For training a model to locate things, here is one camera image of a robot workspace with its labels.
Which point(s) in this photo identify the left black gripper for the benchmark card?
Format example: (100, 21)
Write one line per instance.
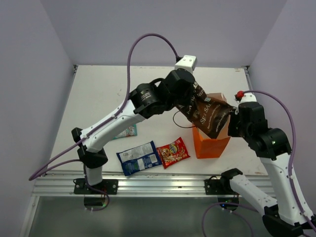
(187, 99)

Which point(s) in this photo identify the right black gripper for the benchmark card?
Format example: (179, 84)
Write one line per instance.
(234, 115)

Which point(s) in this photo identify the brown potato chips bag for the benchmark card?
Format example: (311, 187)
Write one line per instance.
(206, 112)

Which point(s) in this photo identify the orange paper bag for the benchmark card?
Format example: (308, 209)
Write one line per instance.
(206, 147)

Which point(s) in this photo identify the blue snack packet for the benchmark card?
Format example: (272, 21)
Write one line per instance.
(139, 158)

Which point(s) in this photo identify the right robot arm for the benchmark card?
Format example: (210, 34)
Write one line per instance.
(281, 214)

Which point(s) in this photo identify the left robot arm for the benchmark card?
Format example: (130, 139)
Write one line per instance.
(145, 101)

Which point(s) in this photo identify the teal snack packet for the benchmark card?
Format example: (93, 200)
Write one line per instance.
(129, 132)

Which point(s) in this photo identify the red snack packet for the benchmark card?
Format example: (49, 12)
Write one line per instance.
(173, 153)

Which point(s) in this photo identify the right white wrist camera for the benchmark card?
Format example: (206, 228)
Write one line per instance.
(244, 97)

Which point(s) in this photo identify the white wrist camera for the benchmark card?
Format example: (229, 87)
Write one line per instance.
(244, 97)
(187, 62)

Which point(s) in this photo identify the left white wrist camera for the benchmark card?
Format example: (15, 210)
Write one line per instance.
(187, 62)

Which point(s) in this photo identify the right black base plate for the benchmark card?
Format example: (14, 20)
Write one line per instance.
(213, 186)

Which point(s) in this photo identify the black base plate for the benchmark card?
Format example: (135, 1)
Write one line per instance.
(110, 186)
(213, 186)

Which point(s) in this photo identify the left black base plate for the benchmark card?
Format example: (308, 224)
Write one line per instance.
(110, 186)

